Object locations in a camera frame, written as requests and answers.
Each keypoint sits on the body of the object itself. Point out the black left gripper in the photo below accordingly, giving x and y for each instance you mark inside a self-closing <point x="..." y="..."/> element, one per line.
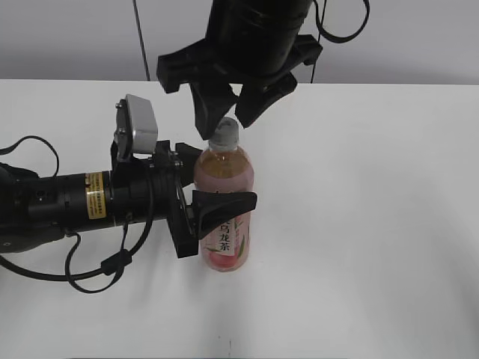
<point x="145" y="190"/>

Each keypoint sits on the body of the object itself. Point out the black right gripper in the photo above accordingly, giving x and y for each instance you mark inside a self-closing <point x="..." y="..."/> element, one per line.
<point x="200" y="63"/>

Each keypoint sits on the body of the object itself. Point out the peach oolong tea bottle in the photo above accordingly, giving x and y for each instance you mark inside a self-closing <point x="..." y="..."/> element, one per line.
<point x="226" y="248"/>

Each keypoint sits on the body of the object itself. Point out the white bottle cap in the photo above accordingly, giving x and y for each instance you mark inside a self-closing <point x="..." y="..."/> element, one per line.
<point x="226" y="135"/>

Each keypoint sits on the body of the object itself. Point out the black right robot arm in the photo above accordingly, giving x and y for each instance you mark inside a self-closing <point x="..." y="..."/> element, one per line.
<point x="244" y="62"/>

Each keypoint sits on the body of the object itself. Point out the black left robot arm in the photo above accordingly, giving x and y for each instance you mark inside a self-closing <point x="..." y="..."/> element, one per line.
<point x="36" y="211"/>

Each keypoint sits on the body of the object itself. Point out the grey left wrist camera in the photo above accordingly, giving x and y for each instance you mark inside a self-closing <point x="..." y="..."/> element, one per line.
<point x="137" y="130"/>

